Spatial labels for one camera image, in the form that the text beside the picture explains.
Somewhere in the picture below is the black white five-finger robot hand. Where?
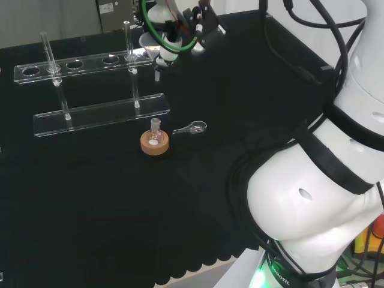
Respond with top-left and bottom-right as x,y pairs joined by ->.
146,0 -> 226,82

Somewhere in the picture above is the clear plastic funnel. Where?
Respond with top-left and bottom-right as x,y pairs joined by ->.
139,31 -> 164,83

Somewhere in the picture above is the clear glass weighing funnel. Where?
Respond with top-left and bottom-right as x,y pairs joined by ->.
172,119 -> 208,136

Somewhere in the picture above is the clear acrylic funnel stand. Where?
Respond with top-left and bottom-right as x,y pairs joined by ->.
13,20 -> 171,138

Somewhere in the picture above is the grey metal box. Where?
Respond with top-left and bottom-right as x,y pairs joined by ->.
95,0 -> 142,32

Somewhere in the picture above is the small round-bottom glass flask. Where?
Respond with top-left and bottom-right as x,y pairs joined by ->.
146,118 -> 164,148

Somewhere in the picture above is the black bench cloth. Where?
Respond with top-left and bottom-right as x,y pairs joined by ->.
0,10 -> 337,288

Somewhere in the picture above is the yellow stop button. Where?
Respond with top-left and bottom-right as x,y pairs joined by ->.
353,209 -> 384,256

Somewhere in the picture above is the green cable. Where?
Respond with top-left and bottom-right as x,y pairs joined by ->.
140,0 -> 202,53

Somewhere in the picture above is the cork ring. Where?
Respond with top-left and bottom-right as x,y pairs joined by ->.
140,128 -> 170,157

